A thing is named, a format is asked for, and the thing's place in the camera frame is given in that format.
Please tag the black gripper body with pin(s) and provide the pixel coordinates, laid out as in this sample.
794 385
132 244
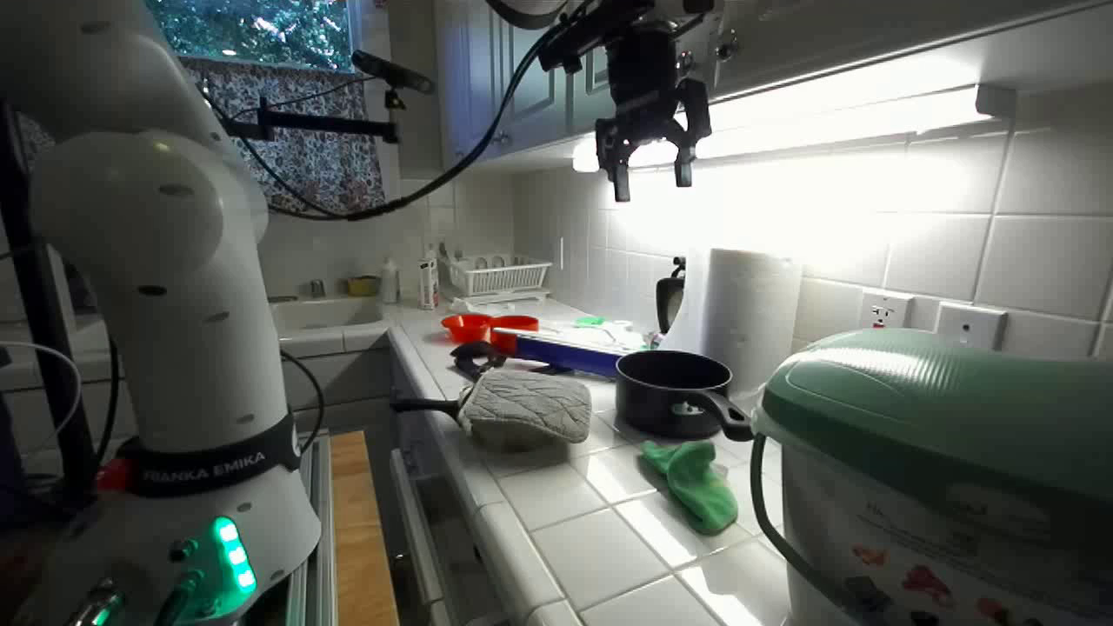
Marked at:
643 69

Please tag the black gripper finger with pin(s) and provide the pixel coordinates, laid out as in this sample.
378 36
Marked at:
618 167
687 157

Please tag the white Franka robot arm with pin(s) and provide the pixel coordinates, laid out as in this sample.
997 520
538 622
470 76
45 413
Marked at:
149 229

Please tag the grey upper kitchen cabinets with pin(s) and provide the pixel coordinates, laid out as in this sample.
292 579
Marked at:
521 82

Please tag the black hanging utensil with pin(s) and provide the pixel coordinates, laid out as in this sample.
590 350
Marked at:
669 298

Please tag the white dish rack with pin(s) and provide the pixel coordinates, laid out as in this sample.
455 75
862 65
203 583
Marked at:
499 276

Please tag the white paper towel roll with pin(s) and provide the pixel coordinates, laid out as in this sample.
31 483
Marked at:
750 316

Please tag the blue wax paper box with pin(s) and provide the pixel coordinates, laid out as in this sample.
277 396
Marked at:
561 353

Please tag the red plastic strainer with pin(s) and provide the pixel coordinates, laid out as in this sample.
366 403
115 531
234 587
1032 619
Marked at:
489 328

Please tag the black cooking pot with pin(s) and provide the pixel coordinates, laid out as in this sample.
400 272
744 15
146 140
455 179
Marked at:
669 394

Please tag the grey quilted oven mitt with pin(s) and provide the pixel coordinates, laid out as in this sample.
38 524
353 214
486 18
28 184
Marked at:
526 407

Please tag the patterned window curtain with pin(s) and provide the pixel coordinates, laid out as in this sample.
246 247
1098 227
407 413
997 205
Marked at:
314 140

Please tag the white kitchen sink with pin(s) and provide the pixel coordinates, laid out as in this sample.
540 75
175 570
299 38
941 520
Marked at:
329 315

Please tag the green cloth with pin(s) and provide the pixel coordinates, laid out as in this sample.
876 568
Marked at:
698 488

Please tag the white wall outlet plate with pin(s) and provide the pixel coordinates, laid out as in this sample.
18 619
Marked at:
884 311

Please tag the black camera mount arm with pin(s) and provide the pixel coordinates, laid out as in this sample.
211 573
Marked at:
314 118

